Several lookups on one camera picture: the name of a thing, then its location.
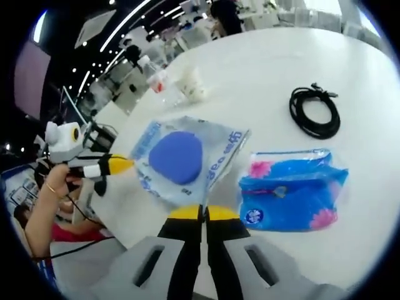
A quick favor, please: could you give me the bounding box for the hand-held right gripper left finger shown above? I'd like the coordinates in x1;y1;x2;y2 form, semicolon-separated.
77;204;201;300

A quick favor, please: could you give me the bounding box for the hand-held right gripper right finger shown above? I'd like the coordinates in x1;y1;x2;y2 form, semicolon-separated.
205;205;334;300

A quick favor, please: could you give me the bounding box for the clear bag with blue sponge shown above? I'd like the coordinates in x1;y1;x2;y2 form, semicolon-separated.
129;114;253;211

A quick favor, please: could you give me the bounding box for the clear water bottle red label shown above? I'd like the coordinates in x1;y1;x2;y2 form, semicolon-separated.
137;54;171;94

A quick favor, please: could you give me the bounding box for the blue tissue pack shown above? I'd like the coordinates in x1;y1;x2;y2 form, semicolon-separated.
238;147;350;234

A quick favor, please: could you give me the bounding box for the person's left hand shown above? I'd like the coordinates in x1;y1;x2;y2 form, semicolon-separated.
46;164;84;198

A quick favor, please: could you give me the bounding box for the blue white display board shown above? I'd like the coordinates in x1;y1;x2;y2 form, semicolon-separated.
1;167;41;213

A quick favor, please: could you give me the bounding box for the red garment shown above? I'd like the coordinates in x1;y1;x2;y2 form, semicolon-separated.
51;218;106;243

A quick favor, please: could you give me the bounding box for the ceiling air conditioner vent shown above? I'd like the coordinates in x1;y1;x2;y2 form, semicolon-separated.
74;9;118;48

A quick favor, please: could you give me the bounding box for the large pink wall screen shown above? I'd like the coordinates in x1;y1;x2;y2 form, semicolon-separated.
14;40;53;119

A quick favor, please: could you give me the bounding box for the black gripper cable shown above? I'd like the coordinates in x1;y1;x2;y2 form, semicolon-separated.
32;187;116;262

